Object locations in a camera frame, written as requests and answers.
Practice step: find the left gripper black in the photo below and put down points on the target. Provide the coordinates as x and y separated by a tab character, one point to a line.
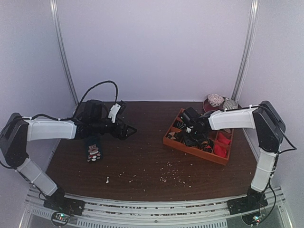
122	135

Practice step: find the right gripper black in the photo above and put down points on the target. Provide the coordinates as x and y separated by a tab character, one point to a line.
192	137

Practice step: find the wooden compartment tray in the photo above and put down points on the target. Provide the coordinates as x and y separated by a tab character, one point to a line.
204	151

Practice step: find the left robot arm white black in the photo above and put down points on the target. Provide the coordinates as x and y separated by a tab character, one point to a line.
90	119

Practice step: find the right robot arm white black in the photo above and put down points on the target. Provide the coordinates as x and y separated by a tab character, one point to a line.
261	119

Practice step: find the black white striped sock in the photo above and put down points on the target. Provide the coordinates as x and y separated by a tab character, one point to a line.
180	125

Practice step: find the argyle patterned sock in tray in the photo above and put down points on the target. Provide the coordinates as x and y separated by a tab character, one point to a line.
176	136

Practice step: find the red round plate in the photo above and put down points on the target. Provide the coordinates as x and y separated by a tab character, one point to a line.
207	107

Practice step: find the white dotted bowl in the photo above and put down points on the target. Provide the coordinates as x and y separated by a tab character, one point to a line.
215	100

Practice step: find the dark teal patterned sock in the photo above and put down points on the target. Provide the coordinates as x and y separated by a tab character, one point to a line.
93	149

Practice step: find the grey striped cup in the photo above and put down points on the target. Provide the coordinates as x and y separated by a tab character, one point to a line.
230	104

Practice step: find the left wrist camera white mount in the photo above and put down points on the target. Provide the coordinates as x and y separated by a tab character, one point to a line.
114	112

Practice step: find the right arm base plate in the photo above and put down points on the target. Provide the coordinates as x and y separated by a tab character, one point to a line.
245	204

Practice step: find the aluminium front rail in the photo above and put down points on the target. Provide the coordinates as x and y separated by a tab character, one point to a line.
107	213

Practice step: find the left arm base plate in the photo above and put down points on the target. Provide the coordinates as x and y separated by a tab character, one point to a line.
68	206

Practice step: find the right aluminium frame post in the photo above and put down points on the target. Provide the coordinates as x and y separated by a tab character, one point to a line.
249	41

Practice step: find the aluminium frame post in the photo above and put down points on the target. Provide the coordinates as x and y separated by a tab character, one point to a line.
249	41
63	55

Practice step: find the left aluminium frame post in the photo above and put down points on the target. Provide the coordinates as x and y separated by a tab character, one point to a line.
63	55

